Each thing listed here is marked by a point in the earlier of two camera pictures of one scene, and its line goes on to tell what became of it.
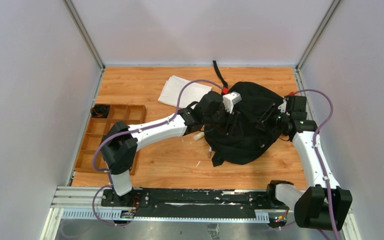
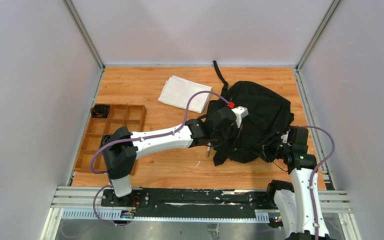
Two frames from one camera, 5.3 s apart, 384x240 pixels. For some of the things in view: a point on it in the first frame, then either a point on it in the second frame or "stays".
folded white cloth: x=191 y=92 stays
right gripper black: x=261 y=123 to x=266 y=151
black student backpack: x=248 y=124 stays
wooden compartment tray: x=99 y=127 stays
